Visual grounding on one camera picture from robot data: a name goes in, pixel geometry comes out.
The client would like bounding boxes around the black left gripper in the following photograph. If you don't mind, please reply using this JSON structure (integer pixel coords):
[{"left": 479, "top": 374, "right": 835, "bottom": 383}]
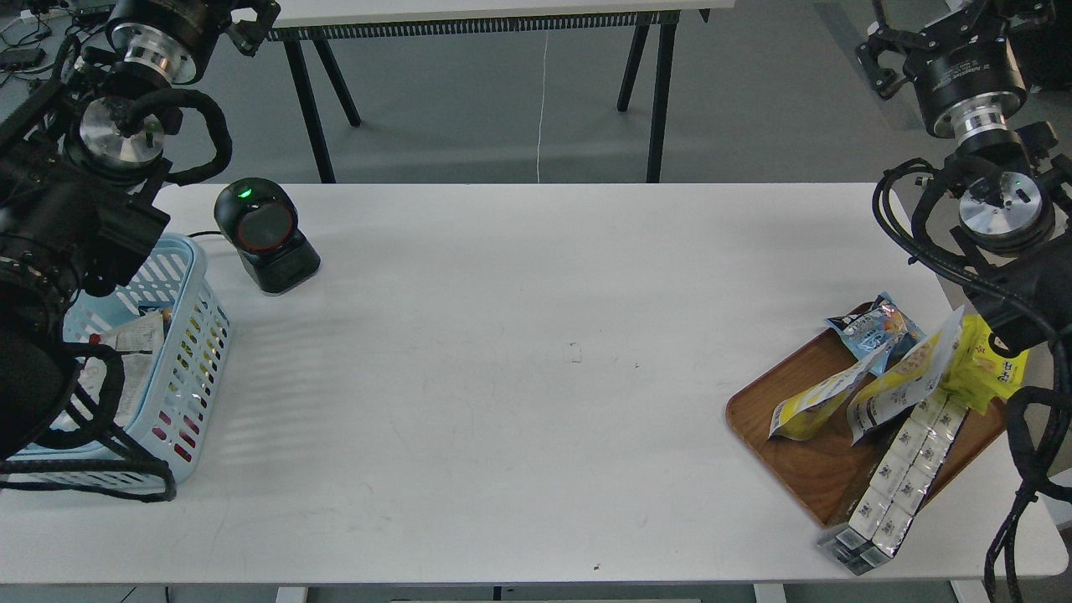
[{"left": 106, "top": 1, "right": 282, "bottom": 85}]

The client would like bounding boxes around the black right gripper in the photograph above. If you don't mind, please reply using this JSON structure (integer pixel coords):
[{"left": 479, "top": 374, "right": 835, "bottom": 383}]
[{"left": 855, "top": 0, "right": 1060, "bottom": 139}]

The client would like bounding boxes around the yellow white snack pouch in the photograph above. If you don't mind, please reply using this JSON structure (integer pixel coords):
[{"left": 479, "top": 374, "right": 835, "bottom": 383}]
[
  {"left": 766, "top": 343, "right": 891, "bottom": 441},
  {"left": 846, "top": 307, "right": 965, "bottom": 444}
]

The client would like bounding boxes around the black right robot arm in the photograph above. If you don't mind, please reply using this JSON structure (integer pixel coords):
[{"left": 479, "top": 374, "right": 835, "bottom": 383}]
[{"left": 855, "top": 1, "right": 1071, "bottom": 602}]

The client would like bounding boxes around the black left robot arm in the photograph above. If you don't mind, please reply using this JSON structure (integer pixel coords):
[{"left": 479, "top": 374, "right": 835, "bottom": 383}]
[{"left": 1, "top": 1, "right": 281, "bottom": 503}]

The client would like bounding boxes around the blue snack bag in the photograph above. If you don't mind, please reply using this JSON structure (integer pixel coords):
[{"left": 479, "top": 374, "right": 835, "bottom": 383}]
[{"left": 827, "top": 291, "right": 925, "bottom": 377}]

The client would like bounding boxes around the white snack packet in basket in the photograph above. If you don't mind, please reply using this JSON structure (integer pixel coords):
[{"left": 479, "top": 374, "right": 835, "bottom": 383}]
[{"left": 83, "top": 308, "right": 172, "bottom": 428}]

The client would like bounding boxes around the light blue plastic basket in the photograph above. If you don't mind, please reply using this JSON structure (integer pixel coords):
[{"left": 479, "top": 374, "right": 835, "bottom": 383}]
[{"left": 3, "top": 234, "right": 233, "bottom": 503}]

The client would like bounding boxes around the yellow snack pack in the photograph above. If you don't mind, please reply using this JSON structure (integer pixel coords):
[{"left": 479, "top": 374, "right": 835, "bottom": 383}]
[{"left": 938, "top": 314, "right": 1029, "bottom": 415}]

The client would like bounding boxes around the white boxed snack multipack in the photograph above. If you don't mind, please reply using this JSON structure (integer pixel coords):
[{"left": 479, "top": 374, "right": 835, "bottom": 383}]
[{"left": 817, "top": 392, "right": 968, "bottom": 575}]

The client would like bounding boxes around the background white table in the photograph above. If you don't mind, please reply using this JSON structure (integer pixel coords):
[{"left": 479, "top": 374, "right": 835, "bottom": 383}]
[{"left": 268, "top": 1, "right": 734, "bottom": 183}]

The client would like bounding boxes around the black barcode scanner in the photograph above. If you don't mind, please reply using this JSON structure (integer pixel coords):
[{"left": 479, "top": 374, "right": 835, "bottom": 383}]
[{"left": 214, "top": 177, "right": 321, "bottom": 295}]

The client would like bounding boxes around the brown wooden tray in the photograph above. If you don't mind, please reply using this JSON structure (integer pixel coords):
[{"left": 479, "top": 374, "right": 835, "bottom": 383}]
[{"left": 725, "top": 302, "right": 1010, "bottom": 528}]

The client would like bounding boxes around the floor cables and power strip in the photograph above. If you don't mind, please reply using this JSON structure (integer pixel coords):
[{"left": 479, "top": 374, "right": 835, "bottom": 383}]
[{"left": 0, "top": 0, "right": 114, "bottom": 85}]

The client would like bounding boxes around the white hanging cable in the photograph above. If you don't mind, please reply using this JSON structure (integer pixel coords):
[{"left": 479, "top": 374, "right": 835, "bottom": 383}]
[{"left": 536, "top": 32, "right": 550, "bottom": 183}]

